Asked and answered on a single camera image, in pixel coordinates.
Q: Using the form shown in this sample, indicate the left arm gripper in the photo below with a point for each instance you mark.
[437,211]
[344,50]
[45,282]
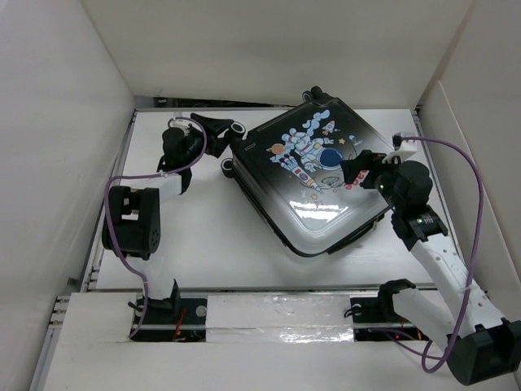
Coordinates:
[214,127]

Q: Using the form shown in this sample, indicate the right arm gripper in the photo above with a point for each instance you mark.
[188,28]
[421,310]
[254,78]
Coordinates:
[365,160]

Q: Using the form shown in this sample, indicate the white space print suitcase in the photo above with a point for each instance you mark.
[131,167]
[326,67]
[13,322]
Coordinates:
[290,170]

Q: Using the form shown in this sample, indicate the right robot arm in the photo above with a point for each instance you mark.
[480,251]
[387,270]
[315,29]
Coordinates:
[478,341]

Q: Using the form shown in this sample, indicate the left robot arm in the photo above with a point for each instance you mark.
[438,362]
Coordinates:
[132,224]

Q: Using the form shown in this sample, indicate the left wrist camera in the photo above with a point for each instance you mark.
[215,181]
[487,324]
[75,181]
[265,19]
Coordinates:
[180,122]

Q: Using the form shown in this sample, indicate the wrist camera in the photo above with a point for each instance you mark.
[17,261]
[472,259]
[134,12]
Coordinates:
[180,122]
[404,146]

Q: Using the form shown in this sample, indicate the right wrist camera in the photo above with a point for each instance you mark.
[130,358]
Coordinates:
[404,146]

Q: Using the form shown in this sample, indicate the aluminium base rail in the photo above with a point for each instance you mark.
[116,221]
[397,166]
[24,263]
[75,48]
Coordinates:
[254,341]

